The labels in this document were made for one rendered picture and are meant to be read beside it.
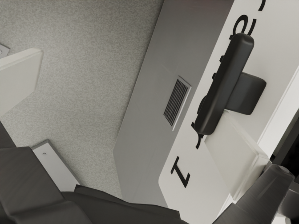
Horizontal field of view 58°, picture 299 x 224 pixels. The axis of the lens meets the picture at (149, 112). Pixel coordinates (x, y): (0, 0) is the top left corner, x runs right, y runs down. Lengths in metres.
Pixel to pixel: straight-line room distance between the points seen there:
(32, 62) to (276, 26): 0.17
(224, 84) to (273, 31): 0.06
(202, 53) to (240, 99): 0.45
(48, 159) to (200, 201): 1.04
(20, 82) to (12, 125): 1.05
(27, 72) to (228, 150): 0.13
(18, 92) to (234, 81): 0.13
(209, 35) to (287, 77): 0.45
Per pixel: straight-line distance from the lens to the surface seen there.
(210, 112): 0.19
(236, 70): 0.19
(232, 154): 0.17
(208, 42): 0.63
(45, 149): 1.22
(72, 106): 1.16
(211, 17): 0.66
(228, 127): 0.18
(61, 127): 1.20
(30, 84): 0.19
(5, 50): 1.10
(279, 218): 0.33
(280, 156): 0.32
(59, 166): 1.26
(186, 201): 0.27
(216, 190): 0.23
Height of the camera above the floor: 1.07
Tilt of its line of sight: 62 degrees down
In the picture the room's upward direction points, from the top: 150 degrees clockwise
